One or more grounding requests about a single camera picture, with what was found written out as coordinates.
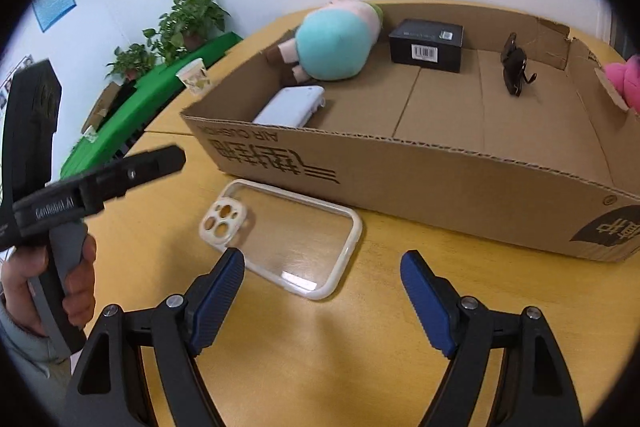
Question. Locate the black clip hook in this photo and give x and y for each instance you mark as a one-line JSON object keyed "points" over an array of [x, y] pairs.
{"points": [[512, 62]]}

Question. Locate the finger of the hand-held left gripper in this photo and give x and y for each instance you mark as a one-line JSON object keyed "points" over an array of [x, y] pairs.
{"points": [[140, 169]]}

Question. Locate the small cardboard box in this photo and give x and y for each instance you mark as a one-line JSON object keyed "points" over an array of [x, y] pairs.
{"points": [[102, 107]]}

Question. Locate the clear phone case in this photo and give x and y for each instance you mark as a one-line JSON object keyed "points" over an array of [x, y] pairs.
{"points": [[290, 237]]}

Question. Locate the person's left forearm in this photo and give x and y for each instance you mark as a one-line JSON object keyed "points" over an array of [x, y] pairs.
{"points": [[20, 342]]}

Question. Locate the blue wall poster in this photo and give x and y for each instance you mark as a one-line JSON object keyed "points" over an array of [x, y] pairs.
{"points": [[52, 2]]}

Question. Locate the person's left hand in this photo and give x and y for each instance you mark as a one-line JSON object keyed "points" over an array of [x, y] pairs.
{"points": [[80, 287]]}

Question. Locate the brown cardboard box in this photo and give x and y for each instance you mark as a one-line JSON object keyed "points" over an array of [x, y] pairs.
{"points": [[450, 187]]}

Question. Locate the green table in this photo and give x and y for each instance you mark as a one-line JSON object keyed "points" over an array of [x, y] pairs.
{"points": [[150, 92]]}

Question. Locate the pink pig plush toy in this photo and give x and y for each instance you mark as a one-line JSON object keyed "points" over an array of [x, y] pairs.
{"points": [[330, 42]]}

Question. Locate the wooden desk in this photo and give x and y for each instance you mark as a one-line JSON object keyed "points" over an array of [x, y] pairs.
{"points": [[350, 357]]}

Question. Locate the black product box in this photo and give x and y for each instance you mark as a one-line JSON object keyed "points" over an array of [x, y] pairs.
{"points": [[425, 42]]}

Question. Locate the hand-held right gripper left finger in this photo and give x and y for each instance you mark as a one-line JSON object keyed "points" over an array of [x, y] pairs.
{"points": [[220, 302]]}

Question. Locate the leaf-print paper cup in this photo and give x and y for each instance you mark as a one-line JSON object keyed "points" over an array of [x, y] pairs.
{"points": [[195, 77]]}

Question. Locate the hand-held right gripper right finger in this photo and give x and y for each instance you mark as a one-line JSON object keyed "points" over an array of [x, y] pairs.
{"points": [[430, 302]]}

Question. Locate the small potted green plant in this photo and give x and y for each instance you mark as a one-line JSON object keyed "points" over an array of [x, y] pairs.
{"points": [[132, 59]]}

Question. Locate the large potted green plant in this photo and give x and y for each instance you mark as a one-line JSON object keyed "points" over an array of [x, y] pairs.
{"points": [[195, 14]]}

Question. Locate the white rectangular device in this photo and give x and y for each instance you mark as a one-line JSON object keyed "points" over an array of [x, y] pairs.
{"points": [[290, 107]]}

